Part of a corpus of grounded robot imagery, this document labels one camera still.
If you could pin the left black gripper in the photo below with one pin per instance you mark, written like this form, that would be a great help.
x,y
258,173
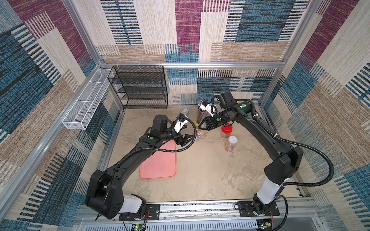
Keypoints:
x,y
182,143

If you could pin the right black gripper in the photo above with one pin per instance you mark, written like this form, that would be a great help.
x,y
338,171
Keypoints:
x,y
211,121

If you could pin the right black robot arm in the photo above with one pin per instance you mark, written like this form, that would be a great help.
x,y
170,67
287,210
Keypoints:
x,y
223,109

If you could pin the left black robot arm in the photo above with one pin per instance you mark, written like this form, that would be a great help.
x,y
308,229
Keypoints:
x,y
105,194

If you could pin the red lid candy jar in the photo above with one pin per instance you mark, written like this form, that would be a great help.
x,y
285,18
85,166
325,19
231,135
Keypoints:
x,y
226,131

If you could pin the white lid candy jar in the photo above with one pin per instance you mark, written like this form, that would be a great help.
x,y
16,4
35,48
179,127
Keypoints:
x,y
230,144

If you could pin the clear cup of pencils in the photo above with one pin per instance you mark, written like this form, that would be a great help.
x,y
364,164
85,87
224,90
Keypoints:
x,y
202,113

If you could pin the grey stapler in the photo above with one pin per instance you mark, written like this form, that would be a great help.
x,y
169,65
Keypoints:
x,y
185,111

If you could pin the pink plastic tray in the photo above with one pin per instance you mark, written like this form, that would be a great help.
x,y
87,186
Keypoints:
x,y
160,165

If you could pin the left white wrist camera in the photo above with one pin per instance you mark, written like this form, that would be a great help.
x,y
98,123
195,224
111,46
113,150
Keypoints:
x,y
179,123

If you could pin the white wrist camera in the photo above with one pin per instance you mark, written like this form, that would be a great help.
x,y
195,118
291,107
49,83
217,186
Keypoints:
x,y
209,106
179,123

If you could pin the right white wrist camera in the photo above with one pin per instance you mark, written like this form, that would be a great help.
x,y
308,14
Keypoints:
x,y
209,106

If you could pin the black wire shelf rack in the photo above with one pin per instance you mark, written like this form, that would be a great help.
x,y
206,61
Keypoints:
x,y
140,87

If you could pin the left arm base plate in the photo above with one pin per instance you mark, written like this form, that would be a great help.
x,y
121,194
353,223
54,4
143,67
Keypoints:
x,y
149,212

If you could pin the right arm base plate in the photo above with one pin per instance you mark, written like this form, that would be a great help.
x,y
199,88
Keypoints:
x,y
256,209

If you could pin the white wire mesh basket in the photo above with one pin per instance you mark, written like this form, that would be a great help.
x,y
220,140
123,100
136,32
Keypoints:
x,y
83,109

